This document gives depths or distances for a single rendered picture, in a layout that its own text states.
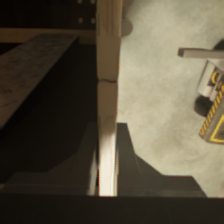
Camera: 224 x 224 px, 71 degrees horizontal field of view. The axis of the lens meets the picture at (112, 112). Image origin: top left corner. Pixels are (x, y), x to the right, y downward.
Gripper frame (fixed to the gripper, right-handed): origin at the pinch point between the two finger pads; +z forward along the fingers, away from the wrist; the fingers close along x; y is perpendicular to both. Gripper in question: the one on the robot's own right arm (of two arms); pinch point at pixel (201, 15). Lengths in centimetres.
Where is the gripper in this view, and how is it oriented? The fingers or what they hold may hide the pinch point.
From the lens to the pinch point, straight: 30.2
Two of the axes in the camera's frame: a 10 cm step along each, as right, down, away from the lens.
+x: -0.2, 8.9, 4.5
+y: 0.0, 4.5, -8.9
